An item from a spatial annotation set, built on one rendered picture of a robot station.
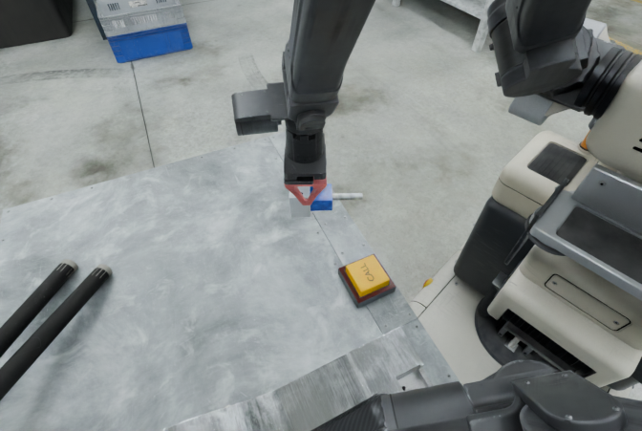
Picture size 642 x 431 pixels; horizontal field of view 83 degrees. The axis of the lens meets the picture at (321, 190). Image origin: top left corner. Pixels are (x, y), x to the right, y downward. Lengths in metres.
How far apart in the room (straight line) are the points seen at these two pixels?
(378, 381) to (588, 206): 0.38
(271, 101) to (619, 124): 0.43
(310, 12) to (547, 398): 0.28
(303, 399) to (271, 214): 0.40
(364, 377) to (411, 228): 1.34
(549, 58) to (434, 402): 0.32
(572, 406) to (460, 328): 1.08
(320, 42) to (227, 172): 0.64
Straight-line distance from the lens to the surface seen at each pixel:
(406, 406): 0.29
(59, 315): 0.76
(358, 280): 0.68
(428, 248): 1.79
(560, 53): 0.43
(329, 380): 0.56
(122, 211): 0.93
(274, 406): 0.56
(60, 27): 4.11
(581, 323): 0.81
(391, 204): 1.92
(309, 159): 0.56
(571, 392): 0.26
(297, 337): 0.67
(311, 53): 0.34
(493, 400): 0.29
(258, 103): 0.50
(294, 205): 0.65
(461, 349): 1.29
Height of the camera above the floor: 1.43
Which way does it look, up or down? 47 degrees down
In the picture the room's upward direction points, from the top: straight up
